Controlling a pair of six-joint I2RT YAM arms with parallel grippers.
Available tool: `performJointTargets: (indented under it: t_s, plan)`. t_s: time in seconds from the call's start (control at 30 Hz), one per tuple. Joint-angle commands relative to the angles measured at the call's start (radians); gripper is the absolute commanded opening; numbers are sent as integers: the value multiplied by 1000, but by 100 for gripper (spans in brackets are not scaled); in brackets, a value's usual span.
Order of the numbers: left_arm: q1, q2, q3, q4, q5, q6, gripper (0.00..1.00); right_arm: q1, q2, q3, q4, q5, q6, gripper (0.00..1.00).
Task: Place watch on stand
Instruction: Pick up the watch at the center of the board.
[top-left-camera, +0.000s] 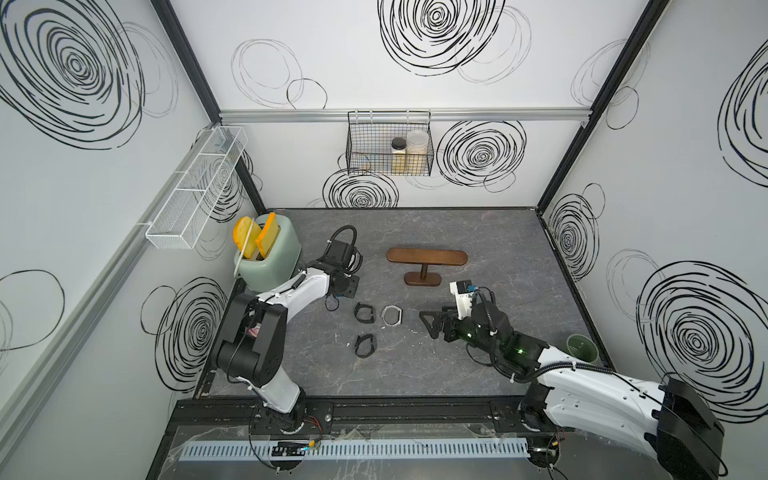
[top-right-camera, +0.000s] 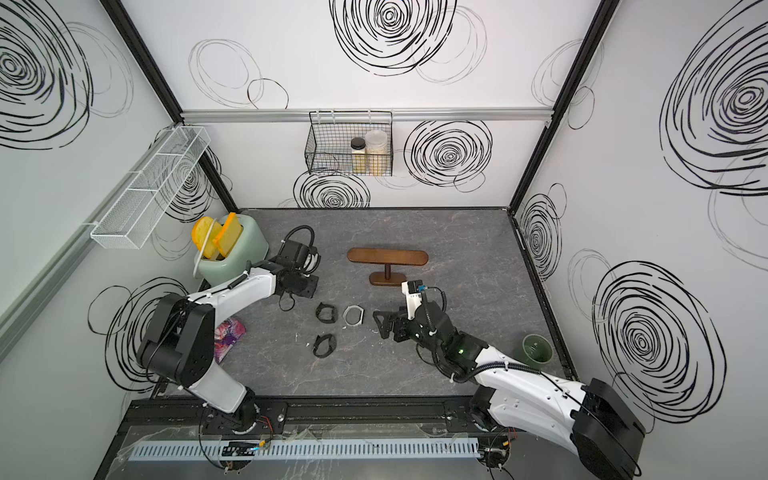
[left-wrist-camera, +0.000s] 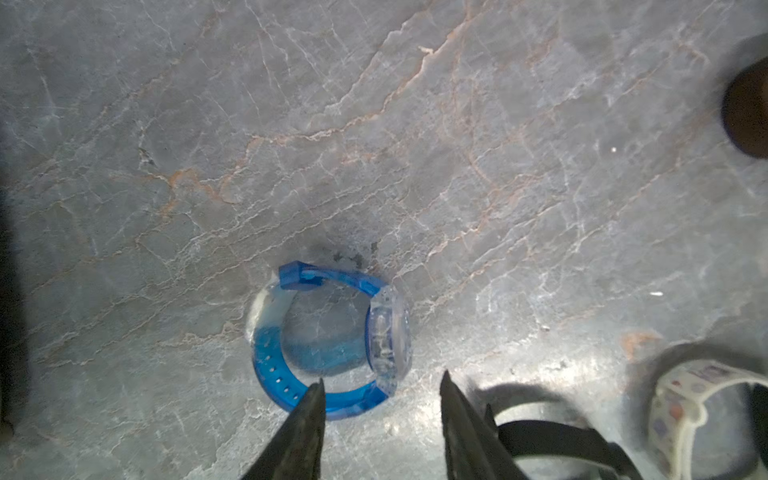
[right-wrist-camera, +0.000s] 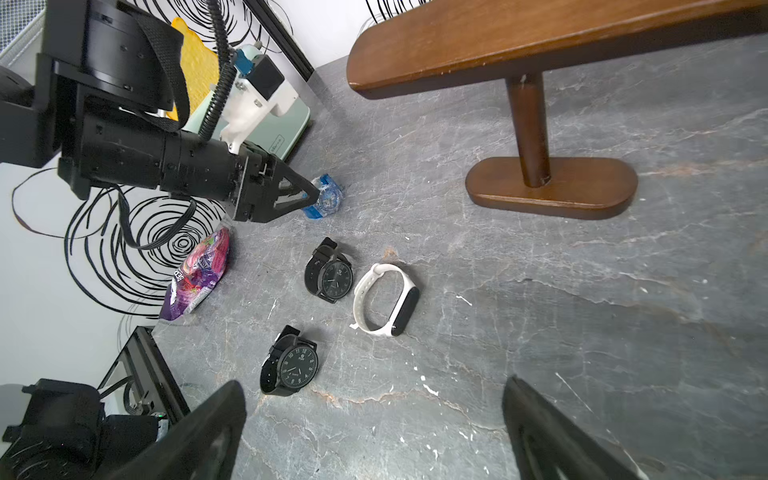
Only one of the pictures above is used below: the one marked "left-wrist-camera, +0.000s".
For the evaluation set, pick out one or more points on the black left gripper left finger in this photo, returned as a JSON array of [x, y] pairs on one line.
[[295, 450]]

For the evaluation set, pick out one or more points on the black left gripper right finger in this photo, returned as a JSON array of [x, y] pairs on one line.
[[472, 449]]

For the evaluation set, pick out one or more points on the blue translucent watch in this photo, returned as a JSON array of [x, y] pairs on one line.
[[387, 341]]

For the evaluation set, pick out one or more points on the black band watch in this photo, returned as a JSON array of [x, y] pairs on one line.
[[540, 438]]

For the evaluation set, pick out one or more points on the dark wooden watch stand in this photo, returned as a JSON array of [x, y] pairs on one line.
[[744, 110]]

